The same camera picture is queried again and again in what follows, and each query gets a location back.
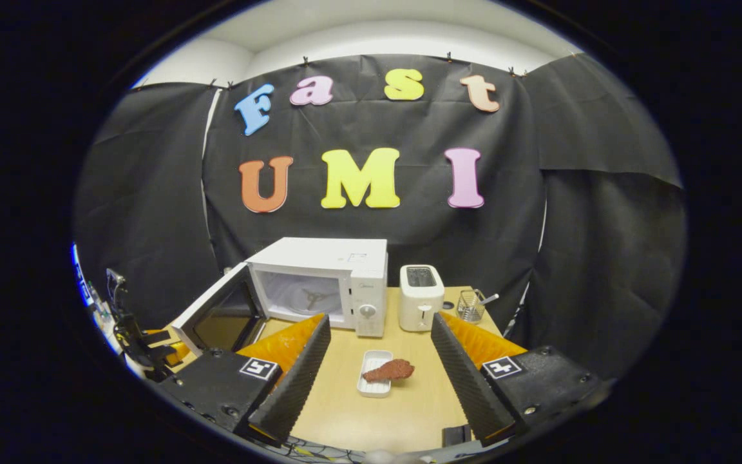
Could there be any bundle of cables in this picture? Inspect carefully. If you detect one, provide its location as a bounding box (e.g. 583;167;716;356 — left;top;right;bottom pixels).
278;435;372;463

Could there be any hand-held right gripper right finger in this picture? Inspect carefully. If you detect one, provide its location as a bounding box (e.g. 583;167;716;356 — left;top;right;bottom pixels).
431;311;610;447

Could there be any cream toaster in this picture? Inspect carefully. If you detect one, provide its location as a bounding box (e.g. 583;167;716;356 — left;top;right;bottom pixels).
399;264;446;333

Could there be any white microwave oven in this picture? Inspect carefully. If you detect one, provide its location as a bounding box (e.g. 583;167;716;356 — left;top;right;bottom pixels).
171;237;389;356

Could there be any white rectangular plate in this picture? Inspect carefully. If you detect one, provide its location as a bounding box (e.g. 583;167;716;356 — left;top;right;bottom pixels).
357;350;394;398

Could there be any metal wire basket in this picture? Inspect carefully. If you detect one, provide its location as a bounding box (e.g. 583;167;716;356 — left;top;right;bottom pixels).
457;289;488;324

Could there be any red meat piece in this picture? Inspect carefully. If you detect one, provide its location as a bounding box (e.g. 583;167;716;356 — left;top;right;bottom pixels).
362;358;415;383

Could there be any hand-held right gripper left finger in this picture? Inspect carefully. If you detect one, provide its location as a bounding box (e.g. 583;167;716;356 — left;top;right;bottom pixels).
158;314;332;447

